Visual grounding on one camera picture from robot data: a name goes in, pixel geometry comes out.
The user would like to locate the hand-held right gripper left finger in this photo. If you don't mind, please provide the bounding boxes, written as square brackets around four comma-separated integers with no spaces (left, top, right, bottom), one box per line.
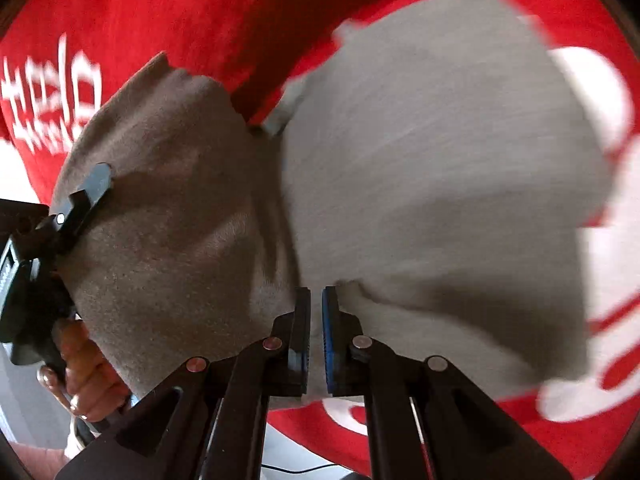
[55,286,312,480]

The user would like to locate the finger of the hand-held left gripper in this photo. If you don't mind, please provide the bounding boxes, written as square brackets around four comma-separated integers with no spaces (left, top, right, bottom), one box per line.
[49,162,116,262]

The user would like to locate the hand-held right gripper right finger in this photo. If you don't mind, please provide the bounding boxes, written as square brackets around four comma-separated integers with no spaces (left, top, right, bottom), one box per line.
[321,285,574,480]

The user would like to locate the grey small garment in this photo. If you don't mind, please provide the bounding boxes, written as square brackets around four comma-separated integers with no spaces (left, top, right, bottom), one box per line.
[49,0,617,411]

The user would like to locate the person's left forearm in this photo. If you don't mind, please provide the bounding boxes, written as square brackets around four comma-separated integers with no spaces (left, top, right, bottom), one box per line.
[9,441,72,472]

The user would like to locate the person's left hand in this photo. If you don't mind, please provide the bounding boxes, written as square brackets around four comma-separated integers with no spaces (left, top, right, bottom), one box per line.
[37,317,133,424]

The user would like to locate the white bed base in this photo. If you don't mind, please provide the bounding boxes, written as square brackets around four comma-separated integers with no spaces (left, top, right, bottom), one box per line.
[0,139,47,205]

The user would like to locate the red printed blanket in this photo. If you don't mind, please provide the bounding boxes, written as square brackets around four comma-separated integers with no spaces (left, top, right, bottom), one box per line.
[0,0,640,480]

